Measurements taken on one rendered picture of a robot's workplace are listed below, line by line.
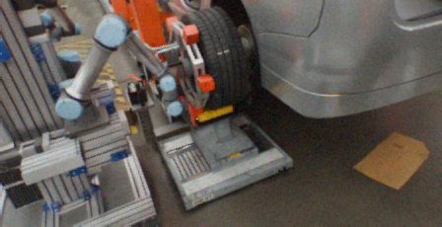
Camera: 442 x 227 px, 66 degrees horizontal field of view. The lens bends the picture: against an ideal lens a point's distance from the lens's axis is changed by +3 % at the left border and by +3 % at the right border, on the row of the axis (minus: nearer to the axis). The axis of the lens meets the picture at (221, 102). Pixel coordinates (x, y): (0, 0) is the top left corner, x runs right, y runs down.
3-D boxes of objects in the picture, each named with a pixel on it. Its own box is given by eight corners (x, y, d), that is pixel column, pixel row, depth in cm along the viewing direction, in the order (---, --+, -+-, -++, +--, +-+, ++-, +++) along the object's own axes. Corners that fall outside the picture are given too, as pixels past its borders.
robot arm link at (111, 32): (80, 112, 173) (131, 21, 158) (75, 126, 160) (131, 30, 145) (55, 102, 168) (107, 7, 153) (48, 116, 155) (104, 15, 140)
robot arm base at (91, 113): (71, 129, 173) (64, 113, 168) (70, 116, 186) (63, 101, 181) (102, 119, 178) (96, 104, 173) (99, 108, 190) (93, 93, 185)
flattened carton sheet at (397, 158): (435, 150, 246) (436, 146, 244) (398, 191, 217) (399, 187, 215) (391, 134, 266) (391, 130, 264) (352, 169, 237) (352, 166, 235)
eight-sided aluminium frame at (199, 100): (213, 117, 212) (199, 35, 185) (203, 120, 210) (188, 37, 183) (186, 86, 257) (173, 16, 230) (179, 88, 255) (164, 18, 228)
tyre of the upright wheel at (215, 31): (253, 116, 218) (245, 18, 184) (220, 128, 211) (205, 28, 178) (214, 79, 272) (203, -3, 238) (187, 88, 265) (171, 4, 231)
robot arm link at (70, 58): (83, 73, 213) (75, 53, 206) (60, 77, 211) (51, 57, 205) (86, 66, 223) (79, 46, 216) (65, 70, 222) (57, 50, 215)
